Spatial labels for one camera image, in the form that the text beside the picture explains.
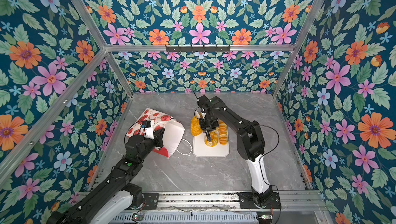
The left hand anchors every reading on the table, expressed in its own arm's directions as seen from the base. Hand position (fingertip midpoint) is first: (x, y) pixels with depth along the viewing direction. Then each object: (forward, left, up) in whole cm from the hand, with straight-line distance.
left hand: (165, 126), depth 77 cm
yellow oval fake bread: (+7, -15, -14) cm, 21 cm away
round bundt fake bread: (-1, -25, -16) cm, 30 cm away
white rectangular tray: (-5, -17, -21) cm, 27 cm away
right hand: (+3, -20, -11) cm, 24 cm away
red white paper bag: (+8, 0, -18) cm, 20 cm away
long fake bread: (+5, -31, -18) cm, 37 cm away
